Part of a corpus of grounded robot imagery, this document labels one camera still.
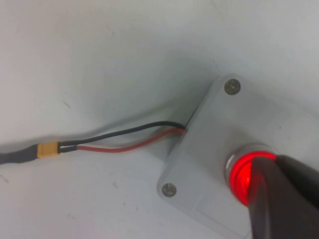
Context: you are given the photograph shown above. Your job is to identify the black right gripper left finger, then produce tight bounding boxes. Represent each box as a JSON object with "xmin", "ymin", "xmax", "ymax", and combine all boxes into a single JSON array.
[{"xmin": 247, "ymin": 160, "xmax": 283, "ymax": 239}]

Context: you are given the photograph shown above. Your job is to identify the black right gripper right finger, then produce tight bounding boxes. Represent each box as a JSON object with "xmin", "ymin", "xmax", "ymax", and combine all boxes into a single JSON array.
[{"xmin": 256, "ymin": 154, "xmax": 319, "ymax": 239}]

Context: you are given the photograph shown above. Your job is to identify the lit red indicator button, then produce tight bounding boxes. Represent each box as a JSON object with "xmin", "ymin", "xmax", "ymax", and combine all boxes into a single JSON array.
[{"xmin": 224, "ymin": 142, "xmax": 278, "ymax": 208}]

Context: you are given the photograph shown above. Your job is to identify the grey push-button control box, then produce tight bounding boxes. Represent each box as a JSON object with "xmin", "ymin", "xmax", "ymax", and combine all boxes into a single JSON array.
[{"xmin": 156, "ymin": 73, "xmax": 319, "ymax": 239}]

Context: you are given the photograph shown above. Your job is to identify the silver box lid screw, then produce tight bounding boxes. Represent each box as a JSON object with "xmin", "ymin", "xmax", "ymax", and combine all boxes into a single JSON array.
[
  {"xmin": 161, "ymin": 181, "xmax": 178, "ymax": 198},
  {"xmin": 223, "ymin": 78, "xmax": 242, "ymax": 96}
]

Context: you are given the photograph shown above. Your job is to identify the thin black wire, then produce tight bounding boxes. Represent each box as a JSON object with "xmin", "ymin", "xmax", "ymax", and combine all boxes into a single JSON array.
[{"xmin": 58, "ymin": 120, "xmax": 188, "ymax": 149}]

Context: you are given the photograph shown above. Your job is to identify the thin red wire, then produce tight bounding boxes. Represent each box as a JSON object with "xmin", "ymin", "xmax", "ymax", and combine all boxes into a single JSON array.
[{"xmin": 59, "ymin": 127, "xmax": 186, "ymax": 154}]

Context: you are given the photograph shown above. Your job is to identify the yellow cable connector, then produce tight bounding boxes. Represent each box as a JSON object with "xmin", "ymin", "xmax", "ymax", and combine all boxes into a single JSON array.
[{"xmin": 37, "ymin": 141, "xmax": 61, "ymax": 159}]

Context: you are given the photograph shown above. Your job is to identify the black sheathed power cable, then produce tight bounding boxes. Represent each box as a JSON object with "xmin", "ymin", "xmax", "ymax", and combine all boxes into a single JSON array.
[{"xmin": 0, "ymin": 144, "xmax": 39, "ymax": 166}]

